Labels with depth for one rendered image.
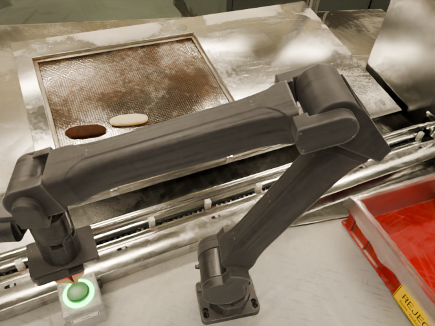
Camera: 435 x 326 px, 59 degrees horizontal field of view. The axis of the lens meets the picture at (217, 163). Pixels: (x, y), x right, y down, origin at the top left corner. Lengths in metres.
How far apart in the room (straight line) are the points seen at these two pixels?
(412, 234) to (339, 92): 0.67
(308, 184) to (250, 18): 1.01
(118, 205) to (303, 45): 0.83
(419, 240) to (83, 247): 0.77
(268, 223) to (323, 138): 0.20
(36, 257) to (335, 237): 0.65
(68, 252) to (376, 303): 0.63
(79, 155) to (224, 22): 1.02
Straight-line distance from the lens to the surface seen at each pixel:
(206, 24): 1.40
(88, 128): 1.04
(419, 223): 1.10
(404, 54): 1.33
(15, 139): 1.24
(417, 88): 1.31
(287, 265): 0.91
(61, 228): 0.59
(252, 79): 1.22
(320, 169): 0.52
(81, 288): 0.78
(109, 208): 0.99
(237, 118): 0.44
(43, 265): 0.66
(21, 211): 0.52
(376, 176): 1.10
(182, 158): 0.46
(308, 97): 0.46
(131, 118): 1.05
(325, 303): 0.89
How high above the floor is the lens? 1.58
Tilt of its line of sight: 45 degrees down
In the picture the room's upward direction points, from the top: 5 degrees clockwise
